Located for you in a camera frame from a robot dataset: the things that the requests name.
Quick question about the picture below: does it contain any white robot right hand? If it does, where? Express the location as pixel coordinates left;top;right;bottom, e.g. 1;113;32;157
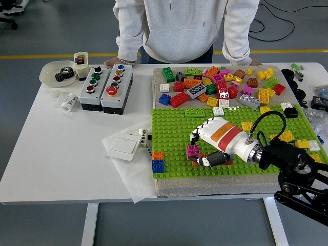
189;116;262;168

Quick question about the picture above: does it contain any person's right hand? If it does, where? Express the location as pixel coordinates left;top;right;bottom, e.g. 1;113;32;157
103;57;121;66

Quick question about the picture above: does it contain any magenta four-stud brick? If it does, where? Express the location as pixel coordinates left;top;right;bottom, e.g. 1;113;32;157
186;145;201;160

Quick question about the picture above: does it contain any orange eight-stud brick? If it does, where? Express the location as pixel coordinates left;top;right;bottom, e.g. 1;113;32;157
182;78;202;89
191;153;210;167

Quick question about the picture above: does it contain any yellow eight-stud brick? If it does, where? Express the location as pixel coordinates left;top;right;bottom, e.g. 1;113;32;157
257;88;270;105

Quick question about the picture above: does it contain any lime green flat brick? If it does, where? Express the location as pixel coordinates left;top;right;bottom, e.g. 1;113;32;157
184;108;207;119

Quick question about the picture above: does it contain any light grey eight-stud brick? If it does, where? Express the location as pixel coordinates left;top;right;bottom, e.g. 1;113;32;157
238;93;262;110

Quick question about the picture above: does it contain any red eight-stud brick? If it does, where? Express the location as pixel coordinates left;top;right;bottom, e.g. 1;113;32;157
169;92;189;109
216;80;230;100

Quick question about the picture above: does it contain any grey upturned brick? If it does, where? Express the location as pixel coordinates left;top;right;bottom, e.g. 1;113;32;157
186;84;207;100

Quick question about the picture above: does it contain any green baseplate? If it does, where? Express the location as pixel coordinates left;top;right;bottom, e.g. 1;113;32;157
151;104;322;180

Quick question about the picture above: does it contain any black brick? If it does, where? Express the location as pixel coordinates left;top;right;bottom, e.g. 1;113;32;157
283;107;299;119

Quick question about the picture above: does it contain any blue four-stud brick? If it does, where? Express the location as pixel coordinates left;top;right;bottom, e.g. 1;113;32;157
158;93;172;106
152;159;165;174

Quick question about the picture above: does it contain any grey emergency-stop control box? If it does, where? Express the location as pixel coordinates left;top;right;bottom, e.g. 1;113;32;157
99;64;134;115

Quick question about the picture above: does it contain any grey four-button control box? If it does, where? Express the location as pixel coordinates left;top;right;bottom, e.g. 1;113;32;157
78;65;111;112

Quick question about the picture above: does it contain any white pipe tee fitting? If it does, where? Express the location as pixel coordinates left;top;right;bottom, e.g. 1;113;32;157
56;93;78;113

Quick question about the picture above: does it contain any white plastic bowl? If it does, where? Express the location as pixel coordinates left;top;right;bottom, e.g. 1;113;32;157
38;60;77;88

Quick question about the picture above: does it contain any blue plastic packet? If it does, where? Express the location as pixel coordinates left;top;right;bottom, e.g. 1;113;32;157
313;86;328;98

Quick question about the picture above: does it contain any black printed box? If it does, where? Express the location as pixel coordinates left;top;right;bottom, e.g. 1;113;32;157
310;96;328;111

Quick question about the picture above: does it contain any person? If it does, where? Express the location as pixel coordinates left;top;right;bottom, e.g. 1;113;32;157
104;0;263;67

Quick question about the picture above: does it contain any white printed tube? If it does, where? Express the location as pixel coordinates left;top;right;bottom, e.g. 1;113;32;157
137;127;150;149

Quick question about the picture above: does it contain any clear bag of screws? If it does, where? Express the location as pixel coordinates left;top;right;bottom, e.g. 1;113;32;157
306;107;328;140

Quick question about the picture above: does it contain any white tissue paper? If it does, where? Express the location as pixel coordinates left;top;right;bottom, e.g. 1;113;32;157
101;120;157;204

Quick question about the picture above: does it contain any white table leg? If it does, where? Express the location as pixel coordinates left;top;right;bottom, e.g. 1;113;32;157
263;197;290;246
81;203;99;246

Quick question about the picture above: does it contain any black office chair base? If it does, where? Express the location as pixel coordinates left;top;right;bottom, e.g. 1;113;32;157
0;11;19;30

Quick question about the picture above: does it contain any cream switch box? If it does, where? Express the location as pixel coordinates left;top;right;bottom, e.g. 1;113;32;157
73;51;90;81

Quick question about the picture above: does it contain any black strap bundle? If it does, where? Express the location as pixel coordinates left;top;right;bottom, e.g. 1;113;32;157
280;68;309;109

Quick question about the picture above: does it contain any black floor cable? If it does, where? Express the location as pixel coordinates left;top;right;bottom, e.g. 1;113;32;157
248;0;328;42

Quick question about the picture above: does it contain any white wall switch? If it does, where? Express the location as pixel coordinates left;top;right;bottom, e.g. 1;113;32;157
106;133;141;162

